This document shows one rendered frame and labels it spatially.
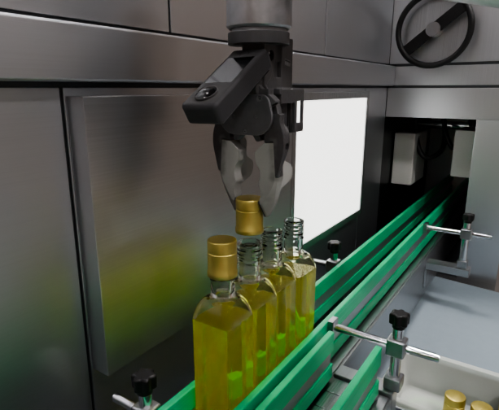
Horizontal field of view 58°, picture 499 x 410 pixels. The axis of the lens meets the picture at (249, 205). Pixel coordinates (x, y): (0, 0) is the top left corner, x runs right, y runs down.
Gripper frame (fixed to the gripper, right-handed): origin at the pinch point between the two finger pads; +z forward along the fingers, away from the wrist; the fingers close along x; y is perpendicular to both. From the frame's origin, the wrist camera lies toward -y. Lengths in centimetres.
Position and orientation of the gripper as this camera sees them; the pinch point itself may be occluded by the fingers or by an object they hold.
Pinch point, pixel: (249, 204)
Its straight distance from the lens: 54.8
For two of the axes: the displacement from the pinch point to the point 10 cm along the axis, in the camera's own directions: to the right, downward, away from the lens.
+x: -8.4, -1.4, 5.3
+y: 5.5, -2.1, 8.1
